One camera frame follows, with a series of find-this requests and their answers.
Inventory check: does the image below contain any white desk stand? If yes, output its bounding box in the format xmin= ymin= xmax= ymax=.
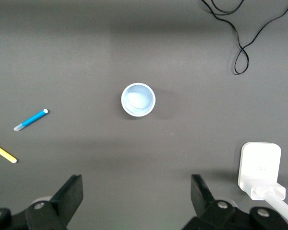
xmin=237 ymin=141 xmax=288 ymax=225

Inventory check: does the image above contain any loose black cable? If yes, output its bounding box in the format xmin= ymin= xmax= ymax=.
xmin=201 ymin=0 xmax=288 ymax=75

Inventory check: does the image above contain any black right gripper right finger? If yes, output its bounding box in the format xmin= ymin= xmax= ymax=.
xmin=182 ymin=173 xmax=249 ymax=230

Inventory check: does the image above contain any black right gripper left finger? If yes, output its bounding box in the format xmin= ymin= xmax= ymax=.
xmin=25 ymin=174 xmax=84 ymax=230

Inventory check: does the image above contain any translucent blue plastic cup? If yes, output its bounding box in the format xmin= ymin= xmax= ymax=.
xmin=120 ymin=82 xmax=156 ymax=118

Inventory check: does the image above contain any blue marker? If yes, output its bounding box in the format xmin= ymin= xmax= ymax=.
xmin=13 ymin=109 xmax=49 ymax=132

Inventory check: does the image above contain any yellow marker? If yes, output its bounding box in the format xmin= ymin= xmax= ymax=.
xmin=0 ymin=140 xmax=18 ymax=164

